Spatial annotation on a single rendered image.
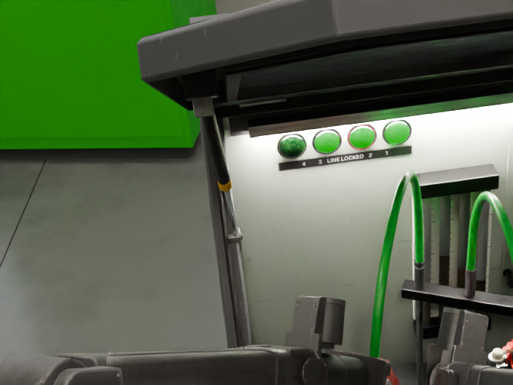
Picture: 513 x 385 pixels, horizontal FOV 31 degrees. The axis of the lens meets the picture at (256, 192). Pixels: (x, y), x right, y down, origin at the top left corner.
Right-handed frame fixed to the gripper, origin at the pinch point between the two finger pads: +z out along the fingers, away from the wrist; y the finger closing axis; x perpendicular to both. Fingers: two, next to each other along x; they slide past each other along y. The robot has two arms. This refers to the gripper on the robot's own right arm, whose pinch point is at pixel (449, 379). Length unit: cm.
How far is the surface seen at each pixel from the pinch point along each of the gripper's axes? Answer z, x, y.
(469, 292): 17.9, -3.3, 14.5
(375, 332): -19.7, 10.2, 6.2
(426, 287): 20.4, 4.1, 15.4
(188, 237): 210, 101, 45
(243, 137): 0, 34, 38
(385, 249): -19.2, 9.1, 17.7
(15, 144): 241, 195, 90
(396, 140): 6.6, 9.3, 39.1
